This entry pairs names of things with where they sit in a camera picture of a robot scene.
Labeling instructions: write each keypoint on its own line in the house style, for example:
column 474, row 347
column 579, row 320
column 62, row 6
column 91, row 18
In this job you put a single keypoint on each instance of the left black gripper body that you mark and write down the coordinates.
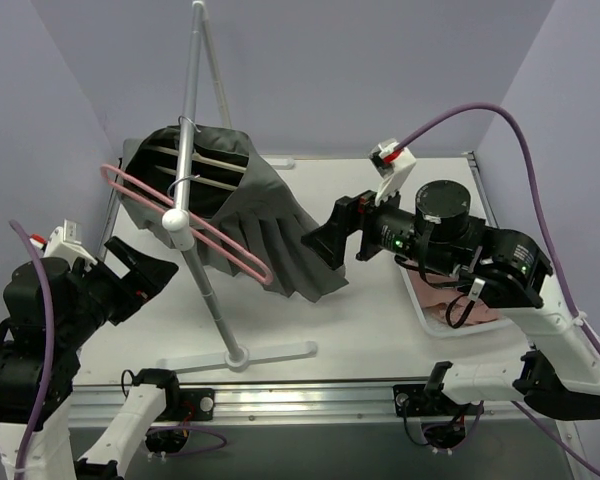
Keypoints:
column 113, row 288

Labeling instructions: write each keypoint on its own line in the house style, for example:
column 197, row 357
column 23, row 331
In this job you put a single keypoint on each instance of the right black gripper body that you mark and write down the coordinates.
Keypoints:
column 363, row 229

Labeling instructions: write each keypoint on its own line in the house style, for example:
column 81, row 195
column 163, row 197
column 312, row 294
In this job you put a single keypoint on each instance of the grey pleated skirt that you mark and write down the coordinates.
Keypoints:
column 262, row 214

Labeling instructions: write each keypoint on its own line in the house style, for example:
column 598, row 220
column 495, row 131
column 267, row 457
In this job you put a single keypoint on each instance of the pink pleated skirt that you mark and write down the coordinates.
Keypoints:
column 437, row 302

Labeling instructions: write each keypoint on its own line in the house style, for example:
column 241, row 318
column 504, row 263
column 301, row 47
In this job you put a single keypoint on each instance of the pink plastic hanger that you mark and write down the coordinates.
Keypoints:
column 178, row 226

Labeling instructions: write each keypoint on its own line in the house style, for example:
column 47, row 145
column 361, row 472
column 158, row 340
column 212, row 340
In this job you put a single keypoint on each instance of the wooden multi-bar hanger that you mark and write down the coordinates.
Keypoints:
column 205, row 171

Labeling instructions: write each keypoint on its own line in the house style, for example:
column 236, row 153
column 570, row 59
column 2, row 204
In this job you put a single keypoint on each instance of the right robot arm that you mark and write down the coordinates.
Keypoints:
column 559, row 376

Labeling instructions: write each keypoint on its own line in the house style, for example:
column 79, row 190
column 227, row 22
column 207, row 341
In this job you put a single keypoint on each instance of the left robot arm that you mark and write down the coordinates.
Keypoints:
column 55, row 306

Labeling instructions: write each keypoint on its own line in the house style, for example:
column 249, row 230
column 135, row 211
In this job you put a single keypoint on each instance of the white plastic basket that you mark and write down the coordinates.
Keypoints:
column 439, row 330

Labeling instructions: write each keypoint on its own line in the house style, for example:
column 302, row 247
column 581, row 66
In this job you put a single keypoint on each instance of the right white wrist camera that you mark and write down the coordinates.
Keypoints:
column 394, row 165

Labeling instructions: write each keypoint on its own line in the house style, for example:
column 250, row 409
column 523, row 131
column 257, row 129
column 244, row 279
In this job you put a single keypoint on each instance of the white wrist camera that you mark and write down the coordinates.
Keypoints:
column 64, row 242
column 394, row 165

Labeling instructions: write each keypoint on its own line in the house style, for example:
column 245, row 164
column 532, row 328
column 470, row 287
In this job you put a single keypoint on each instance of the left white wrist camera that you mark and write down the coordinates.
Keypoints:
column 64, row 242

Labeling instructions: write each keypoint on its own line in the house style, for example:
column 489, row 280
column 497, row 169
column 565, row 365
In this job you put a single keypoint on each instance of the aluminium mounting rail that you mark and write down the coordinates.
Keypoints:
column 261, row 404

